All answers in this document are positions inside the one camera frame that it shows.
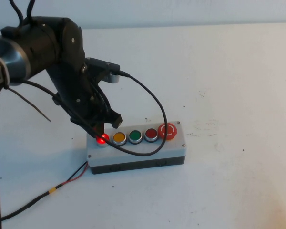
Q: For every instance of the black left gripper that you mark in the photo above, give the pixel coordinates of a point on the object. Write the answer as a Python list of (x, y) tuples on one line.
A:
[(78, 100)]

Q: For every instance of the lit red indicator button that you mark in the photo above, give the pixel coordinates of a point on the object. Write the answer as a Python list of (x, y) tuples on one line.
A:
[(101, 142)]

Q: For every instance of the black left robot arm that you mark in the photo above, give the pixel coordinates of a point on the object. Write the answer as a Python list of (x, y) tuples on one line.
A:
[(38, 47)]

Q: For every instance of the yellow push button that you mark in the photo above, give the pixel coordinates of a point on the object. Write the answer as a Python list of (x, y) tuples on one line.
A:
[(119, 138)]

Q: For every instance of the green push button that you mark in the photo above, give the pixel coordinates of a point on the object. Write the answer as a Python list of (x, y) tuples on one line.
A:
[(135, 136)]

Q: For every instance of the dark red push button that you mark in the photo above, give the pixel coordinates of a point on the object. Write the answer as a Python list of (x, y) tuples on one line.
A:
[(151, 134)]

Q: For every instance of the red emergency stop mushroom button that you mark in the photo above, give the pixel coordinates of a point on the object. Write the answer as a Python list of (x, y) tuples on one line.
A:
[(172, 130)]

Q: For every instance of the grey button control box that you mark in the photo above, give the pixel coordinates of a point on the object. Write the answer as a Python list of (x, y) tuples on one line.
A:
[(171, 151)]

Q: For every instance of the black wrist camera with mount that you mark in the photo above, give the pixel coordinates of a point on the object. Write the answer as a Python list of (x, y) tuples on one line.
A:
[(102, 65)]

